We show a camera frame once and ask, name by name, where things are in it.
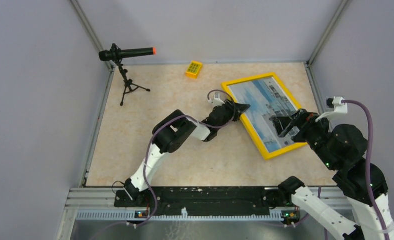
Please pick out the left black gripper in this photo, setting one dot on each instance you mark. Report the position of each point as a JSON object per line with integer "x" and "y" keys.
{"x": 240, "y": 108}

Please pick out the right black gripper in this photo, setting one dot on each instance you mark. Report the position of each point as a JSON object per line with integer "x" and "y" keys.
{"x": 282, "y": 124}

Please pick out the building and sky photo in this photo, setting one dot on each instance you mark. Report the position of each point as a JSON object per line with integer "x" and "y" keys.
{"x": 259, "y": 106}

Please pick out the wooden yellow picture frame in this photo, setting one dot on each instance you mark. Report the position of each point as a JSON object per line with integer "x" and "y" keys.
{"x": 249, "y": 132}

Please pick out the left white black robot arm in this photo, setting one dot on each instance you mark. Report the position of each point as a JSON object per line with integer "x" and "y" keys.
{"x": 171, "y": 133}

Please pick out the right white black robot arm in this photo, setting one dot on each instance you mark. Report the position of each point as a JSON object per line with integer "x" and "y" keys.
{"x": 345, "y": 151}

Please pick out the yellow green toy block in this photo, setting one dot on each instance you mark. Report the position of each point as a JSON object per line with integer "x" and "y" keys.
{"x": 193, "y": 69}

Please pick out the black microphone on tripod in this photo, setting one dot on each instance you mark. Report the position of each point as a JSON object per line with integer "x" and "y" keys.
{"x": 116, "y": 55}

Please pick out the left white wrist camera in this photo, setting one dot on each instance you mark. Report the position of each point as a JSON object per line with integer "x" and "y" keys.
{"x": 215, "y": 100}

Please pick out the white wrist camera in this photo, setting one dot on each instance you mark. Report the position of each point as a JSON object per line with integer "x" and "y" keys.
{"x": 338, "y": 106}
{"x": 215, "y": 100}

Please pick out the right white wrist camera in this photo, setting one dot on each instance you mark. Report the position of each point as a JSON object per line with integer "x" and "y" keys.
{"x": 338, "y": 106}

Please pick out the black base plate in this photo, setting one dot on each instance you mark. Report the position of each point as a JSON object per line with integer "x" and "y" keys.
{"x": 206, "y": 201}

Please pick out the aluminium front rail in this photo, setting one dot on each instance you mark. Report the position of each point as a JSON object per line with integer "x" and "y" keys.
{"x": 90, "y": 214}

